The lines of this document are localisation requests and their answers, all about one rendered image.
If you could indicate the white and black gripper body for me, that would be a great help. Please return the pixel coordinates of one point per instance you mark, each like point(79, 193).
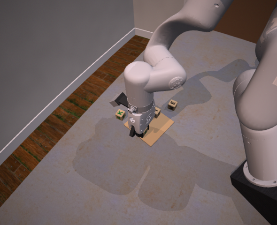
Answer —
point(136, 119)

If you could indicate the tan flat mat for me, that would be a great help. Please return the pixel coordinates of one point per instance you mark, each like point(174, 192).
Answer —
point(157, 127)

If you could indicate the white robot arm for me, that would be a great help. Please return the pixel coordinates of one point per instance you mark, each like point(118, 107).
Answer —
point(254, 91)

